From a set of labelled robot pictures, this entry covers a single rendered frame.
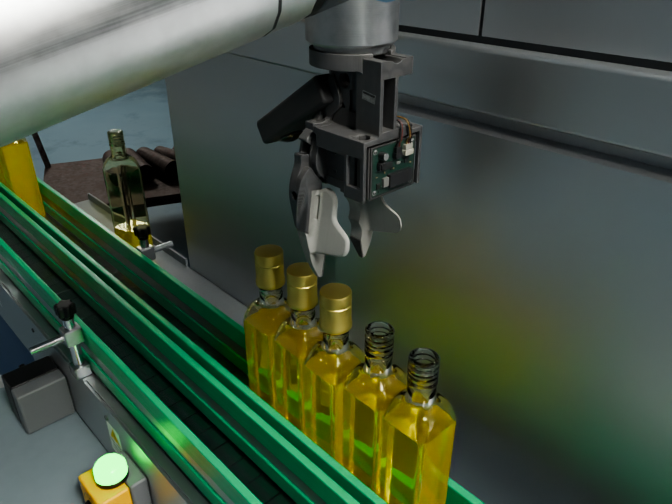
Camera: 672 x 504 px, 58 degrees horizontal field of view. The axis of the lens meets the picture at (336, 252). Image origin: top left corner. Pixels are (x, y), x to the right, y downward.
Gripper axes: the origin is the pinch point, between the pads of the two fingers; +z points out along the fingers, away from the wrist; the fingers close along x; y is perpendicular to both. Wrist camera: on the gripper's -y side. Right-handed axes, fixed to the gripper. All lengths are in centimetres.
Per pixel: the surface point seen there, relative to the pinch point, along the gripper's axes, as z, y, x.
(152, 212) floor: 121, -275, 102
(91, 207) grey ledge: 33, -103, 11
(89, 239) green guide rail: 30, -80, 2
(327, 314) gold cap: 6.5, 0.5, -1.7
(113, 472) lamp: 35.6, -23.0, -19.6
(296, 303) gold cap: 8.0, -5.0, -1.4
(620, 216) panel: -7.3, 21.5, 12.5
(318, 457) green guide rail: 24.6, 1.4, -4.2
